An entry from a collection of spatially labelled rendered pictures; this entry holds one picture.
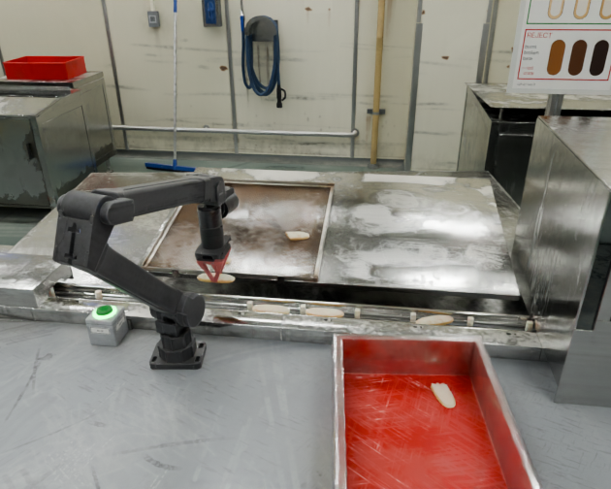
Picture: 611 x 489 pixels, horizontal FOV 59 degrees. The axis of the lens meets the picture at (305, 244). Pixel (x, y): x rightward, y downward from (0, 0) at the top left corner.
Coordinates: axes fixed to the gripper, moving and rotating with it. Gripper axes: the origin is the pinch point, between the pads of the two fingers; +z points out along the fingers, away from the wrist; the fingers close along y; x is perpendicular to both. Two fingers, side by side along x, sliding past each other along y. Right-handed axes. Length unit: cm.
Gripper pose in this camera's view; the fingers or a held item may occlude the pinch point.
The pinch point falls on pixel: (216, 275)
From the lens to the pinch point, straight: 141.8
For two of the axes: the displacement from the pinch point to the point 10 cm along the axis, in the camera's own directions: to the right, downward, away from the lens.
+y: 1.6, -4.7, 8.7
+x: -9.9, -0.6, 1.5
